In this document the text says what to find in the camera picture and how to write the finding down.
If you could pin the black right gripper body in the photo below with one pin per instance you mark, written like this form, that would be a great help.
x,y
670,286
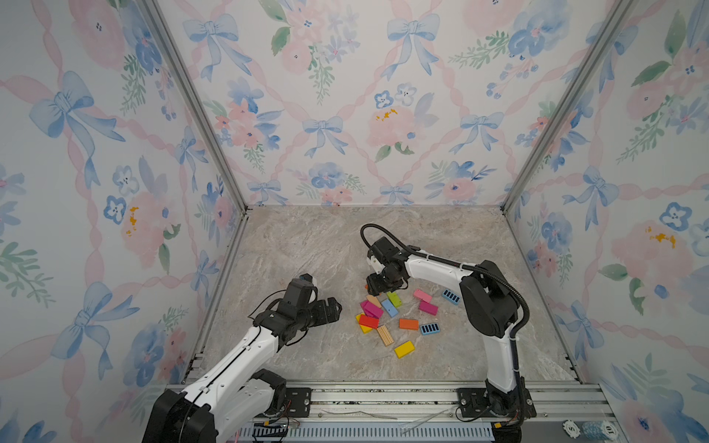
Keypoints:
x,y
385,275

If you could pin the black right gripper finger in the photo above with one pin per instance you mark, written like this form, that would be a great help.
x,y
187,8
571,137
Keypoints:
x,y
373,285
389,286

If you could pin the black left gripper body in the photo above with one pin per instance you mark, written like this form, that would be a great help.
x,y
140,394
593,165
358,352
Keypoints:
x,y
304,317

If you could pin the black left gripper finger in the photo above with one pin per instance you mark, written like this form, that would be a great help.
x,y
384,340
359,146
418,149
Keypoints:
x,y
332,307
329,317

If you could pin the green block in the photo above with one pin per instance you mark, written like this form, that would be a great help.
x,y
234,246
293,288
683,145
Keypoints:
x,y
394,299

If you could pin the light blue block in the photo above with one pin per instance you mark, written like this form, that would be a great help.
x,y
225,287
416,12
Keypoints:
x,y
389,307

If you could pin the yellow block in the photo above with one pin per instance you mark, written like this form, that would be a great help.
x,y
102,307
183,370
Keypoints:
x,y
364,328
404,349

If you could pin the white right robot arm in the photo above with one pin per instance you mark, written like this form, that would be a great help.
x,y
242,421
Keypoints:
x,y
493,307

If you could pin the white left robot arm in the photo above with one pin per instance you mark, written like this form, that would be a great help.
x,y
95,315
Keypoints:
x,y
239,388

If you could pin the tan wooden block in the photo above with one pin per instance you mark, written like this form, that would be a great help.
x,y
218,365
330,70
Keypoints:
x,y
374,300

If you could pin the magenta block on pile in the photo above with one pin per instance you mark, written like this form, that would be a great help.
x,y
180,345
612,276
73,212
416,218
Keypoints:
x,y
371,310

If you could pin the light pink block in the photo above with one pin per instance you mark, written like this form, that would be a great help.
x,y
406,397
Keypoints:
x,y
422,296

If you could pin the red block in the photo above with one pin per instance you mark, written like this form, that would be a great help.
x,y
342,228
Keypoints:
x,y
371,322

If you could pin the magenta block flat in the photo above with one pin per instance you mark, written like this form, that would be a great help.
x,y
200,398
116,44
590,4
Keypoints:
x,y
428,308

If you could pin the striped natural wood block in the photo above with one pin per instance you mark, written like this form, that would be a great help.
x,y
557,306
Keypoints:
x,y
385,336

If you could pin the blue slotted block near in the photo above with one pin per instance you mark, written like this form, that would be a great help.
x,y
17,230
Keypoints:
x,y
429,329

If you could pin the blue slotted block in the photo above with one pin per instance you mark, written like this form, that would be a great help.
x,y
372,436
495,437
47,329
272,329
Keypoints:
x,y
429,329
451,297

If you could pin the blue slotted block far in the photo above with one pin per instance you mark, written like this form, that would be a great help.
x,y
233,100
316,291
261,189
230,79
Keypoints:
x,y
451,297

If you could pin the yellow block front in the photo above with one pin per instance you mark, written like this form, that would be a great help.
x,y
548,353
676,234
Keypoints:
x,y
404,349

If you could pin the white gear parts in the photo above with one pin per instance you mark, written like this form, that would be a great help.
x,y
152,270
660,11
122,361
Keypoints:
x,y
593,430

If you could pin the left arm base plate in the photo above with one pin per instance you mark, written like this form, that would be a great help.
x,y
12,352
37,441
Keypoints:
x,y
291,401

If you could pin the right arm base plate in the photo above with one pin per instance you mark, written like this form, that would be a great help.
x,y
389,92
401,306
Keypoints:
x,y
473,402

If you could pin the aluminium front rail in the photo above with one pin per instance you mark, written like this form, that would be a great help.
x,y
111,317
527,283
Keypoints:
x,y
426,411

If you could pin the aluminium right corner post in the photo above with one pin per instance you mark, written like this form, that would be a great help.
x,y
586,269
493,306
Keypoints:
x,y
607,34

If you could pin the aluminium corner post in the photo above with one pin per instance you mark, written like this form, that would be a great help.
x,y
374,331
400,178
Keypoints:
x,y
166,42
607,34

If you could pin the aluminium left corner post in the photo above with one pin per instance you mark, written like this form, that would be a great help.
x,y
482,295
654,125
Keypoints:
x,y
166,42

